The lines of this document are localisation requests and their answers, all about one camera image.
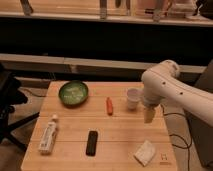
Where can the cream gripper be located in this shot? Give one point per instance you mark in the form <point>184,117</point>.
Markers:
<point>149,114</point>

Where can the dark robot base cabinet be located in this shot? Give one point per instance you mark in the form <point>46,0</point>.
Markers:
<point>202,133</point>

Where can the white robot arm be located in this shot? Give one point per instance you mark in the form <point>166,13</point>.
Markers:
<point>160,81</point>

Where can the white paper cup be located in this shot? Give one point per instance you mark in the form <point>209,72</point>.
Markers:
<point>133,98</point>

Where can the white folded cloth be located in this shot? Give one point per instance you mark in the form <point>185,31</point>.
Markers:
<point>145,153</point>

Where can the orange carrot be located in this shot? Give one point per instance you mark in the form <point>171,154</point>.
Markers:
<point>109,106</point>

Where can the black remote control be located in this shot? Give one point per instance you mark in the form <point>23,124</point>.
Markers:
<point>92,143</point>

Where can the green bowl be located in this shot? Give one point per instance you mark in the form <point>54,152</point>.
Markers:
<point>73,93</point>

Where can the white tube bottle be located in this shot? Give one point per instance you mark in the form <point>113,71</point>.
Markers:
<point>49,135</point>

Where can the black office chair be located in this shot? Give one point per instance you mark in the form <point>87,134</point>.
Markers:
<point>10,96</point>

